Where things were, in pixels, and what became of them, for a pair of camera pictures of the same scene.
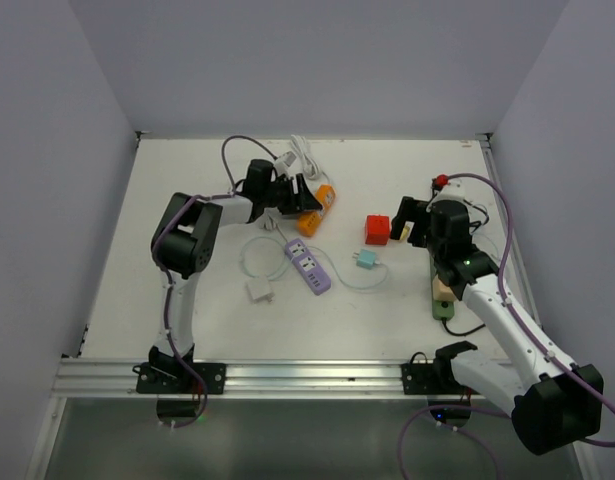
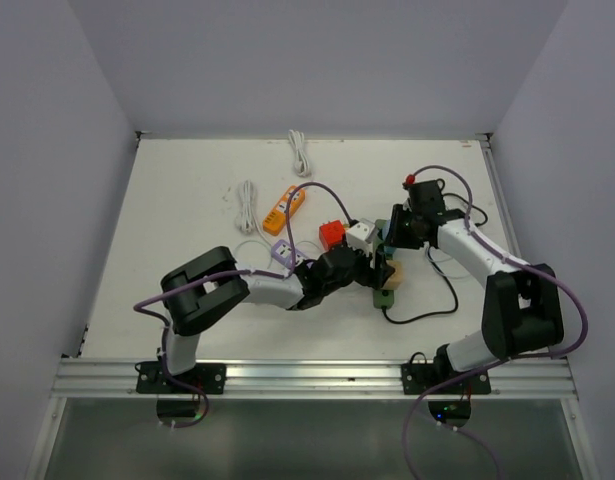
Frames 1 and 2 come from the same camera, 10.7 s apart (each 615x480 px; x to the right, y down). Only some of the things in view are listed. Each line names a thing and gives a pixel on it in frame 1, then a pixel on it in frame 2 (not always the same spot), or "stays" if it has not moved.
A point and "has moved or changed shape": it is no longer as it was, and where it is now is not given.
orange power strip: (308, 222) has moved or changed shape
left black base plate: (176, 378) stays
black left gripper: (302, 201) to (372, 277)
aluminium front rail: (244, 380) stays
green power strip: (442, 310) to (382, 298)
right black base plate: (432, 379) stays
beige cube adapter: (441, 291) to (397, 277)
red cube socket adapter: (377, 229) to (331, 233)
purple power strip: (316, 277) has moved or changed shape
